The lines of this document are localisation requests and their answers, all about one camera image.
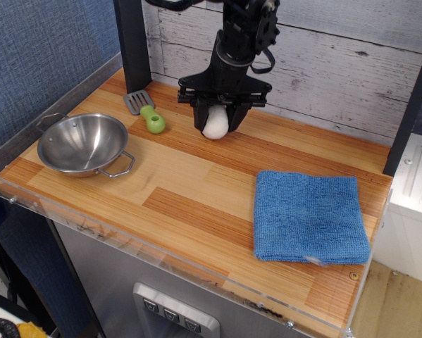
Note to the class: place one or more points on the clear acrylic front guard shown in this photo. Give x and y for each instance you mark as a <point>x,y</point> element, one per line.
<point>208,239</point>

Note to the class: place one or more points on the blue folded cloth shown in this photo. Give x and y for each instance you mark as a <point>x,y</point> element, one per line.
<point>308,219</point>

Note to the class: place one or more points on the dark left vertical post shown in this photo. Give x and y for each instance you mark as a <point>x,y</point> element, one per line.
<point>133,44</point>

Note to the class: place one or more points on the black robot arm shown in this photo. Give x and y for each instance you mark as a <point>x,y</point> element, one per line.
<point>249,28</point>

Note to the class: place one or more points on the silver dispenser button panel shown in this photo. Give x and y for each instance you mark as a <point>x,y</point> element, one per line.
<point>163,316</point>

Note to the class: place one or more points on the stainless steel bowl with handles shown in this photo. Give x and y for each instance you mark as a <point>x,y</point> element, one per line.
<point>84,145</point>

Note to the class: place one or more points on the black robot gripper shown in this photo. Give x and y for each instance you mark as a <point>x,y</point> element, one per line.
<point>222,84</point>

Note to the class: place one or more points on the dark right vertical post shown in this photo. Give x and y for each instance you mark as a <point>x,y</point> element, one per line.
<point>405,128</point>

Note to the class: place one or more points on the white sushi with black band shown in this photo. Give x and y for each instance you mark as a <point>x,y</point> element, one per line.
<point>216,126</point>

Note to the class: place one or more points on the green handled grey spatula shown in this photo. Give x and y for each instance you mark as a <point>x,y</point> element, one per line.
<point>140,103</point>

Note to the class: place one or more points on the stainless steel toy cabinet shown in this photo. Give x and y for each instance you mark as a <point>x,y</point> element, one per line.
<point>108,276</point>

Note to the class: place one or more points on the white ribbed side appliance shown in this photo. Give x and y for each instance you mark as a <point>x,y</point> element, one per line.
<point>398,244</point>

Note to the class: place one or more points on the yellow object at corner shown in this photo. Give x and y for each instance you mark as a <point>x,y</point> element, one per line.
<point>30,330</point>

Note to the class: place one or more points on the dark vertical post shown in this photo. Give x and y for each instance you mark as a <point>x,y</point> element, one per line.
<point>405,128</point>
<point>133,44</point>

